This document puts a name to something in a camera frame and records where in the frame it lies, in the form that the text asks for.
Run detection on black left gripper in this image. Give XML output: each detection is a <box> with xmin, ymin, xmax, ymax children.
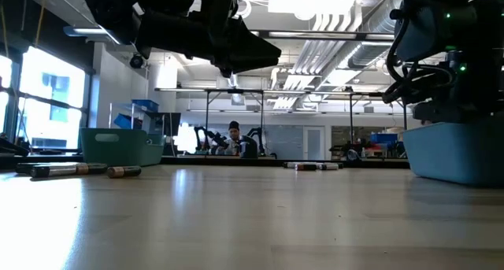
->
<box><xmin>135</xmin><ymin>0</ymin><xmax>283</xmax><ymax>79</ymax></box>

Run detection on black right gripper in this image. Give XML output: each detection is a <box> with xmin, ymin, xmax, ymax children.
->
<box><xmin>412</xmin><ymin>49</ymin><xmax>504</xmax><ymax>124</ymax></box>

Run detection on blue plastic bin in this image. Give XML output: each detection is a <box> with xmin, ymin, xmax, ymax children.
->
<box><xmin>402</xmin><ymin>118</ymin><xmax>504</xmax><ymax>188</ymax></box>

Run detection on white ceiling pipes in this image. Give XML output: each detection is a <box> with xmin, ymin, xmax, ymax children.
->
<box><xmin>271</xmin><ymin>2</ymin><xmax>363</xmax><ymax>110</ymax></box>

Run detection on long ceiling light bar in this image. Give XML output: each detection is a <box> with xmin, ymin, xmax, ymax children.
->
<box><xmin>251</xmin><ymin>28</ymin><xmax>397</xmax><ymax>42</ymax></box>

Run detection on person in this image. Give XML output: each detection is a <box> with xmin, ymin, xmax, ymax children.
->
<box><xmin>215</xmin><ymin>120</ymin><xmax>247</xmax><ymax>157</ymax></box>

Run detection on glass partition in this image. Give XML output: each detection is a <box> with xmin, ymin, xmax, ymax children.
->
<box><xmin>264</xmin><ymin>124</ymin><xmax>304</xmax><ymax>160</ymax></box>

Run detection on black cylindrical device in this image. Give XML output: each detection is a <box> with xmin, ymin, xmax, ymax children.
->
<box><xmin>239</xmin><ymin>135</ymin><xmax>259</xmax><ymax>159</ymax></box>

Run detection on blue crates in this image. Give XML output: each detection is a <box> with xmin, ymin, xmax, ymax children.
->
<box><xmin>369</xmin><ymin>132</ymin><xmax>399</xmax><ymax>145</ymax></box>

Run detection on white door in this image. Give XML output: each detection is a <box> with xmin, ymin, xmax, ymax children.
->
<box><xmin>302</xmin><ymin>126</ymin><xmax>327</xmax><ymax>161</ymax></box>

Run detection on blue storage bin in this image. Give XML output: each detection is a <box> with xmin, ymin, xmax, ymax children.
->
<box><xmin>132</xmin><ymin>98</ymin><xmax>160</xmax><ymax>113</ymax></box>
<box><xmin>113</xmin><ymin>113</ymin><xmax>143</xmax><ymax>130</ymax></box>

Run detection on green plastic bin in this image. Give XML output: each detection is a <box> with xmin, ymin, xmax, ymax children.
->
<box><xmin>78</xmin><ymin>128</ymin><xmax>166</xmax><ymax>168</ymax></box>

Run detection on bright window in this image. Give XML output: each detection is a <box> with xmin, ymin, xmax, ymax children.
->
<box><xmin>17</xmin><ymin>45</ymin><xmax>87</xmax><ymax>150</ymax></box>
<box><xmin>0</xmin><ymin>54</ymin><xmax>13</xmax><ymax>135</ymax></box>

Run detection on black desk equipment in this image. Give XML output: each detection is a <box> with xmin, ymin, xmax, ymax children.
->
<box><xmin>0</xmin><ymin>132</ymin><xmax>32</xmax><ymax>157</ymax></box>

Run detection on black overhead rig frame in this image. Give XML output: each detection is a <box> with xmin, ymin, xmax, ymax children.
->
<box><xmin>155</xmin><ymin>87</ymin><xmax>410</xmax><ymax>157</ymax></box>

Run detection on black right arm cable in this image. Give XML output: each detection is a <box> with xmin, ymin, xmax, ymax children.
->
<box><xmin>382</xmin><ymin>8</ymin><xmax>454</xmax><ymax>105</ymax></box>

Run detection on black aluminium table frame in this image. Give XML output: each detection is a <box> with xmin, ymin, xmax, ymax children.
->
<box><xmin>0</xmin><ymin>153</ymin><xmax>411</xmax><ymax>171</ymax></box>

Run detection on silver ventilation duct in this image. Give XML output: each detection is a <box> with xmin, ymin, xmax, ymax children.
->
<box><xmin>346</xmin><ymin>0</ymin><xmax>406</xmax><ymax>70</ymax></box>

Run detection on yellow hanging cord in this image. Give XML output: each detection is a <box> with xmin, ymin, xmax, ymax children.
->
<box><xmin>0</xmin><ymin>4</ymin><xmax>9</xmax><ymax>59</ymax></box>
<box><xmin>34</xmin><ymin>4</ymin><xmax>46</xmax><ymax>49</ymax></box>

